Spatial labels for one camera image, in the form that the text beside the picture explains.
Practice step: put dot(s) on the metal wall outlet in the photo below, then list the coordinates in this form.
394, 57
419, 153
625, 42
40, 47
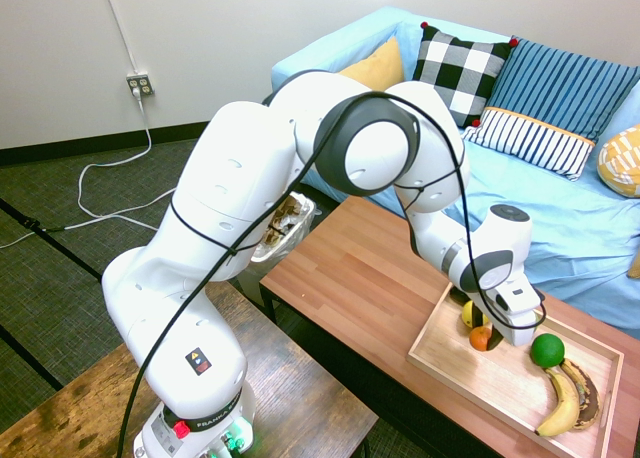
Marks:
140, 84

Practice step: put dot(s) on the yellow banana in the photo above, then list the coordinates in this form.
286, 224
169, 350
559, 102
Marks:
565, 408

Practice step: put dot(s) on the dark rustic wooden table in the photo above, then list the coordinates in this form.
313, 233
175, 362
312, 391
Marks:
300, 403

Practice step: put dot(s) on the yellow lemon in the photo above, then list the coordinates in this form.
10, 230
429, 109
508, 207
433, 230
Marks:
468, 314

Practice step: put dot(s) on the crumpled brown paper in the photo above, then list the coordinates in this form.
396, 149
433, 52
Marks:
285, 218

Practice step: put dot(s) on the dark green lime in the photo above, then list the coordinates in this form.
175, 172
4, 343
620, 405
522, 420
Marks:
547, 350

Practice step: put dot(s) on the navy white striped pillow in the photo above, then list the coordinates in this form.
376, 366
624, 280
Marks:
530, 140

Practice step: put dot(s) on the reddish wooden coffee table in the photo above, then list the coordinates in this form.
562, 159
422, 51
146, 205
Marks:
360, 288

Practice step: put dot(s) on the light wooden tray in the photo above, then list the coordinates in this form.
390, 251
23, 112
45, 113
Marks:
490, 378

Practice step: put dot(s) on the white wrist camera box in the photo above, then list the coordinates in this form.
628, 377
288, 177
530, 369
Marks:
515, 298

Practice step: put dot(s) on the yellow white patterned pillow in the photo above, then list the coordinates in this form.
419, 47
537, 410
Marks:
622, 163

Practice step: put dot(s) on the tan cushion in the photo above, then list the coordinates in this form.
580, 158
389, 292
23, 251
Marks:
635, 265

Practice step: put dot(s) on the orange tangerine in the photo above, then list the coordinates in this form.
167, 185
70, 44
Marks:
480, 339

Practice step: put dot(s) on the black floor strip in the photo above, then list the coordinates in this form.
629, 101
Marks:
60, 245
30, 355

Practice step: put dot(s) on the mustard yellow pillow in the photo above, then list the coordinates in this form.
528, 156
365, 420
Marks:
380, 68

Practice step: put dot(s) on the brown overripe banana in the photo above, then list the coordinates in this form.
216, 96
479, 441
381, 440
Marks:
590, 398

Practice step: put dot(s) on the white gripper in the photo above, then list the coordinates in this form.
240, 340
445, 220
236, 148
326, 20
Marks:
522, 330

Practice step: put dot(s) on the black white checkered pillow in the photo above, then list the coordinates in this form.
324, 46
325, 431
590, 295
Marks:
455, 73

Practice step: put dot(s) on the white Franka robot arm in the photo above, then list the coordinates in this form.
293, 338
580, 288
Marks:
175, 318

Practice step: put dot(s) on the beige trash bin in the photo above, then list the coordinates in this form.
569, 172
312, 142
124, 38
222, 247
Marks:
290, 243

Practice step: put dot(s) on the blue striped pillow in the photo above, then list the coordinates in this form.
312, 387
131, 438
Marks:
560, 88

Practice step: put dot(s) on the light blue covered sofa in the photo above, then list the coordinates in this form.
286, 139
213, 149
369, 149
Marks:
565, 228

